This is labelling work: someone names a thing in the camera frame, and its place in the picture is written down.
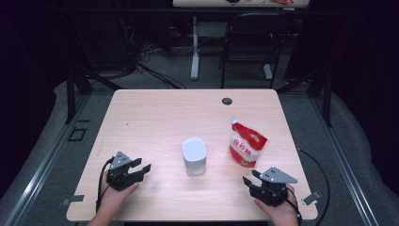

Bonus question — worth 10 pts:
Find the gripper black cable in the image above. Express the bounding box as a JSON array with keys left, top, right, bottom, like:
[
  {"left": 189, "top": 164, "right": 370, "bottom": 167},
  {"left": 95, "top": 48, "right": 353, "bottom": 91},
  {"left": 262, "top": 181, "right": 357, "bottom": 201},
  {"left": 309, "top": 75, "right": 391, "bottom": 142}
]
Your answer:
[
  {"left": 284, "top": 147, "right": 331, "bottom": 226},
  {"left": 95, "top": 156, "right": 115, "bottom": 213}
]

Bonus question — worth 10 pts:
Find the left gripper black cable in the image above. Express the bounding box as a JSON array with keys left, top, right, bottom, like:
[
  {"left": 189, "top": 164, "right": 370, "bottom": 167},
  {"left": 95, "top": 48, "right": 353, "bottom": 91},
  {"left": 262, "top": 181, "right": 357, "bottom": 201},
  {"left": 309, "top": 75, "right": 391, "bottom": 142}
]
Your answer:
[{"left": 95, "top": 156, "right": 115, "bottom": 213}]

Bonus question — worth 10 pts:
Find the black metal stand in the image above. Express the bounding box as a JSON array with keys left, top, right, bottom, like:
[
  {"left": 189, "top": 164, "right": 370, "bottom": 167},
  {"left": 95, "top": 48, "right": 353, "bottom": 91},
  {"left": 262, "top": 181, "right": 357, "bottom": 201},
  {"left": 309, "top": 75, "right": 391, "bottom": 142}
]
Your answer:
[
  {"left": 64, "top": 67, "right": 123, "bottom": 125},
  {"left": 276, "top": 67, "right": 333, "bottom": 128}
]

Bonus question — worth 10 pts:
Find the white desk leg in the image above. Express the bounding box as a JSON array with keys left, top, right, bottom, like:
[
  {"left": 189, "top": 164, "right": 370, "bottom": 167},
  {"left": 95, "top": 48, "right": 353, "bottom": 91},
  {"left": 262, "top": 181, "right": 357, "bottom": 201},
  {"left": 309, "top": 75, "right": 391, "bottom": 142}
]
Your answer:
[{"left": 190, "top": 15, "right": 200, "bottom": 81}]

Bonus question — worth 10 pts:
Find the red and white spout pouch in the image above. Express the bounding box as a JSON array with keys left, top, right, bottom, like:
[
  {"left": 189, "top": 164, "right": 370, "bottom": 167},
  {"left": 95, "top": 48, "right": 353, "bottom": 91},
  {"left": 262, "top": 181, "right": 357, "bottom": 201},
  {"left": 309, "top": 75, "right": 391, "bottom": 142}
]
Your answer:
[{"left": 229, "top": 116, "right": 269, "bottom": 169}]

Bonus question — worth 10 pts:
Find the black folding chair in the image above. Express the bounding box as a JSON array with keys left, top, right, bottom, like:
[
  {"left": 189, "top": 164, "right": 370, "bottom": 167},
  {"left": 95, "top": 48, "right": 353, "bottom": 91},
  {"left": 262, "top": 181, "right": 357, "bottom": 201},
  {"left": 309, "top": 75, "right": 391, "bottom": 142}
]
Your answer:
[{"left": 219, "top": 12, "right": 295, "bottom": 89}]

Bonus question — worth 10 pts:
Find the grey tape strip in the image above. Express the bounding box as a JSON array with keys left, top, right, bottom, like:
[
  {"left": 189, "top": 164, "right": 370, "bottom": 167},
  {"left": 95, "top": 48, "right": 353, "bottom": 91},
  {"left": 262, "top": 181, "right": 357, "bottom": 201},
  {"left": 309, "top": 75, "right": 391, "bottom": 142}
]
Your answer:
[
  {"left": 60, "top": 194, "right": 86, "bottom": 206},
  {"left": 301, "top": 190, "right": 323, "bottom": 206}
]

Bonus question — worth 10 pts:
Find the clear container with white lid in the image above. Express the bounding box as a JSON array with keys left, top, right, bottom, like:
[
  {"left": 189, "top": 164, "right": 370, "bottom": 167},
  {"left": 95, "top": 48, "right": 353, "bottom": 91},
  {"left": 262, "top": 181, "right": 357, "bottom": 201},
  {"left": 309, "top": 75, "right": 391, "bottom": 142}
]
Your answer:
[{"left": 182, "top": 137, "right": 208, "bottom": 177}]

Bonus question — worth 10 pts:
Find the person's right hand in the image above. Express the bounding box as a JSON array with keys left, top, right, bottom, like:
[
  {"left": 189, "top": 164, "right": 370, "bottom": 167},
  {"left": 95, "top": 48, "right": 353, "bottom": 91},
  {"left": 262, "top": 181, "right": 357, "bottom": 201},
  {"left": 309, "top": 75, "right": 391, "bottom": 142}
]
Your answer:
[{"left": 254, "top": 185, "right": 299, "bottom": 226}]

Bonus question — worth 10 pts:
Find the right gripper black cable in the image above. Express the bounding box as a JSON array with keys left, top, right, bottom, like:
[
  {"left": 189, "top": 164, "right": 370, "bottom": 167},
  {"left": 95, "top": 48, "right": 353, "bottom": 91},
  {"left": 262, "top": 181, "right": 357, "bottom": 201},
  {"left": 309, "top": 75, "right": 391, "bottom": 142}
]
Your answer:
[{"left": 284, "top": 147, "right": 331, "bottom": 226}]

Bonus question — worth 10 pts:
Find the aluminium floor rail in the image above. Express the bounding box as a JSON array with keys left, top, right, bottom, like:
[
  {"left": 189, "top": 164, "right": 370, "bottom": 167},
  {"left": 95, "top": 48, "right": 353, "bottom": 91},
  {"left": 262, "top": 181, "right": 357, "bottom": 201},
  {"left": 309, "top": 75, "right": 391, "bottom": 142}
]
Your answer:
[
  {"left": 309, "top": 93, "right": 380, "bottom": 226},
  {"left": 3, "top": 93, "right": 92, "bottom": 226}
]

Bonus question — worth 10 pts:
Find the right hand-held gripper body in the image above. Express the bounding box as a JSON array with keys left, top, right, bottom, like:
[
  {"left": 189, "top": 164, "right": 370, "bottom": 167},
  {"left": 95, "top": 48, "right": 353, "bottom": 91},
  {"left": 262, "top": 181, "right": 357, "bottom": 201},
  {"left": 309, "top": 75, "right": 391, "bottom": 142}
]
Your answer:
[{"left": 250, "top": 167, "right": 298, "bottom": 207}]

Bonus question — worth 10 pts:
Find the person's left hand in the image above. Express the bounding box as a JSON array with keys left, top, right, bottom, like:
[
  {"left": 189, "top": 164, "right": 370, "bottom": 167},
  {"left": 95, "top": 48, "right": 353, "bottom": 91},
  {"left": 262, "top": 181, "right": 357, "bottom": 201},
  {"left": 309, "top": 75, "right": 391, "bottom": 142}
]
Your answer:
[{"left": 99, "top": 170, "right": 140, "bottom": 211}]

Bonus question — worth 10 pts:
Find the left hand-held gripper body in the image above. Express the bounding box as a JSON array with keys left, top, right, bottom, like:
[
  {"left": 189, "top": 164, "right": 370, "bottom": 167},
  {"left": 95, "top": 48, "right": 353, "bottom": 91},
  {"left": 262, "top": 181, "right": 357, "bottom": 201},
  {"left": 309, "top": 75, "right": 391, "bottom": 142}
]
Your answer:
[{"left": 105, "top": 151, "right": 145, "bottom": 192}]

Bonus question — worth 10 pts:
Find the bundle of floor cables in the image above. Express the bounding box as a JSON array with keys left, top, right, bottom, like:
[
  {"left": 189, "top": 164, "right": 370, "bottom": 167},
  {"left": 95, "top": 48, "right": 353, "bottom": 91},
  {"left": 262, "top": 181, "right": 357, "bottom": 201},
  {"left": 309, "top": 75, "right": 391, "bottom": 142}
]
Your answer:
[{"left": 119, "top": 15, "right": 187, "bottom": 89}]

